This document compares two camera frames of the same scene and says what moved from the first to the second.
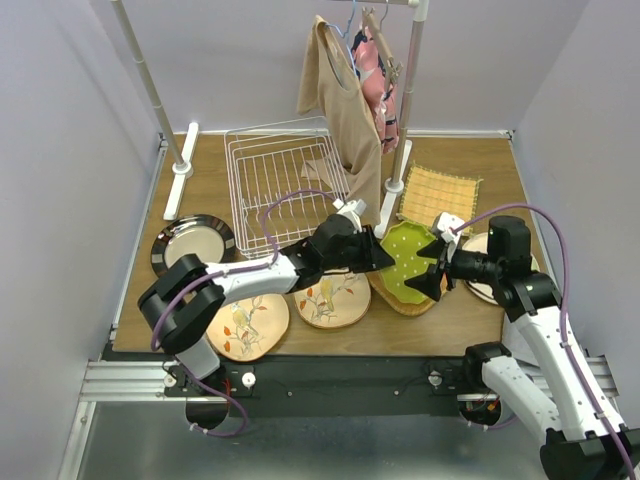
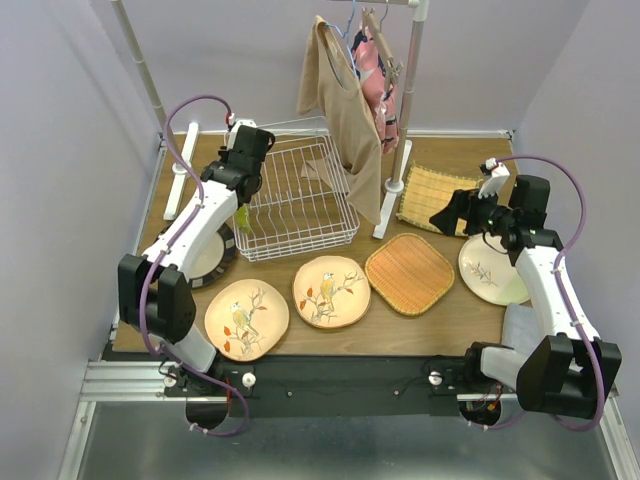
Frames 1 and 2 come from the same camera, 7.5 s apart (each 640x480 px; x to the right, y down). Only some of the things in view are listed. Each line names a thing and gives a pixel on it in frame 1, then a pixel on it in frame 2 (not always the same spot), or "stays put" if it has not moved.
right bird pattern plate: [334, 299] stays put
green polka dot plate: [402, 240] -> [242, 218]
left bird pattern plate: [250, 329] stays put
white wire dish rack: [283, 178] stays put
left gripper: [373, 256] -> [230, 150]
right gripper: [430, 282] -> [465, 205]
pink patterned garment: [371, 74] stays put
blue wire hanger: [347, 44] stays put
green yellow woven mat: [430, 192] stays put
